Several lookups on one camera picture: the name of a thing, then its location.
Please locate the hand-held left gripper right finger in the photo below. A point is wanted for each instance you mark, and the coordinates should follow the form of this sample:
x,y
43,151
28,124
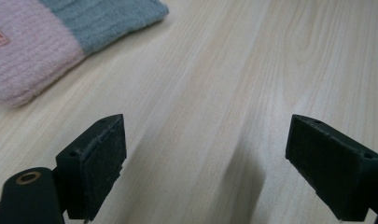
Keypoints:
x,y
333,168

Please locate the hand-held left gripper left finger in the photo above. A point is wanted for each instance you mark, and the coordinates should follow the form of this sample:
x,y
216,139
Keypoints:
x,y
90,174

